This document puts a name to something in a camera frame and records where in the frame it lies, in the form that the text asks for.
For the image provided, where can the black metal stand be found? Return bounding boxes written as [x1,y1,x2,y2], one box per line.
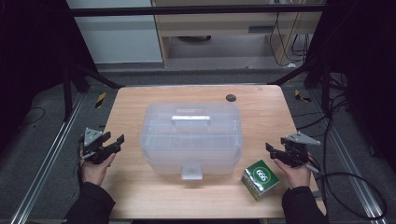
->
[61,62,125,123]
[267,57,347,116]

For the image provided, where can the black floor cables bundle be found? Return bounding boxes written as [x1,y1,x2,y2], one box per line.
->
[290,74,356,175]

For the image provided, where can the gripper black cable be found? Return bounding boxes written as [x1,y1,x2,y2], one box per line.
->
[306,155,389,220]
[76,133,94,188]

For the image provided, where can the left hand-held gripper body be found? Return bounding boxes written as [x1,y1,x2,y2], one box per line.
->
[79,126,115,165]

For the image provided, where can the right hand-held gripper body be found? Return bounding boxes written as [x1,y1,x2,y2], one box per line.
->
[279,131,322,168]

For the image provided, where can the clear plastic storage box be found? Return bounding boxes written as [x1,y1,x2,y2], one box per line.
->
[138,102,245,181]

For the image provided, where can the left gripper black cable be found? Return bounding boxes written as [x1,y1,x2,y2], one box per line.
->
[76,133,94,188]

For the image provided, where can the green cardboard box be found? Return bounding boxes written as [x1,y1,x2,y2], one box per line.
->
[240,159,281,202]

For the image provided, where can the light wooden desk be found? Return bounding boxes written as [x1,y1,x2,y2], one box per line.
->
[150,0,326,68]

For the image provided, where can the person's left hand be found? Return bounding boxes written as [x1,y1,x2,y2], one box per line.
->
[79,150,117,188]

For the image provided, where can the aluminium floor rail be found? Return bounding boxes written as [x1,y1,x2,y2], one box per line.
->
[307,90,390,224]
[8,92,86,224]

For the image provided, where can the person's right hand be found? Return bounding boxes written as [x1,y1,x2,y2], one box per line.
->
[273,157,313,190]

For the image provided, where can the black yellow striped tape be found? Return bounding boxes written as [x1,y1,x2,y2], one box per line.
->
[94,91,107,109]
[293,89,312,104]

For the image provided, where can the black horizontal frame bar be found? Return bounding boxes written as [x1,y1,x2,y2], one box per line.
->
[68,4,326,18]

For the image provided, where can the black curtain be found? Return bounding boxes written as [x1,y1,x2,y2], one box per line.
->
[0,0,97,153]
[306,0,396,172]

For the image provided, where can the white cabinet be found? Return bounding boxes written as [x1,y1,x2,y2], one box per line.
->
[65,0,164,64]

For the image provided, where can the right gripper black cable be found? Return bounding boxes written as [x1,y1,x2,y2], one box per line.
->
[306,155,389,220]

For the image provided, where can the thin black floor cable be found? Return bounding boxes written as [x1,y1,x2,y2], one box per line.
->
[18,105,47,129]

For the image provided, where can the black cables under desk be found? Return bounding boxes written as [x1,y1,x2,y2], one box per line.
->
[268,12,314,68]

